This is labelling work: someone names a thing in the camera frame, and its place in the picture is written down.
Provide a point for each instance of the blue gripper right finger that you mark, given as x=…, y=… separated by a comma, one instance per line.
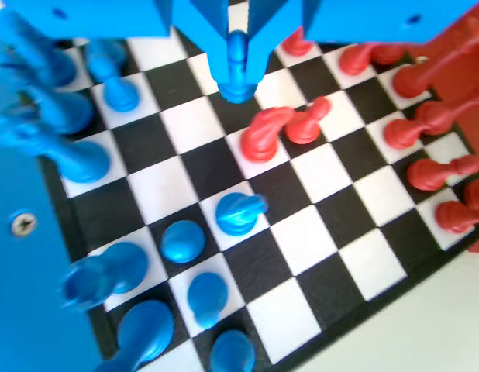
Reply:
x=270, y=27

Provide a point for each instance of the black and white chessboard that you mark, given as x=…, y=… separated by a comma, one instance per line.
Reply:
x=212, y=166

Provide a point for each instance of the blue chess pawn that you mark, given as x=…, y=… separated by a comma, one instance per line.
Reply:
x=236, y=91
x=183, y=242
x=206, y=296
x=121, y=95
x=231, y=352

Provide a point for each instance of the red chess knight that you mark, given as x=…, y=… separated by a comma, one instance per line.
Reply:
x=297, y=45
x=260, y=139

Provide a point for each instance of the red chess king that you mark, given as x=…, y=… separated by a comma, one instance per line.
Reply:
x=412, y=83

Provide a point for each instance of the blue chess queen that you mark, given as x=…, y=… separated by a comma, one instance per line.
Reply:
x=82, y=162

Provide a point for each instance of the blue chess rook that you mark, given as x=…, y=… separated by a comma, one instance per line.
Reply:
x=123, y=267

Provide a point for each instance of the blue chess king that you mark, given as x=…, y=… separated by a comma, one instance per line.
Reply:
x=146, y=329

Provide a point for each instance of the blue chess bishop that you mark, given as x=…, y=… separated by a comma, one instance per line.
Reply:
x=65, y=112

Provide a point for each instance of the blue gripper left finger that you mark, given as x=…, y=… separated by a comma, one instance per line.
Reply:
x=200, y=31

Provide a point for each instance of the red chess rook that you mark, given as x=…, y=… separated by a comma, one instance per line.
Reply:
x=477, y=193

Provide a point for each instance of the red chess queen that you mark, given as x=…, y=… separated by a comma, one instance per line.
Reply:
x=388, y=54

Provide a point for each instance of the blue chess knight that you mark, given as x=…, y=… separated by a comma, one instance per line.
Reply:
x=45, y=66
x=235, y=217

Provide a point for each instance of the red chess bishop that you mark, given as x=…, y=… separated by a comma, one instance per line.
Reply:
x=433, y=116

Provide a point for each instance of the silver plate screw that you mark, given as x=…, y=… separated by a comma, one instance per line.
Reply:
x=24, y=224

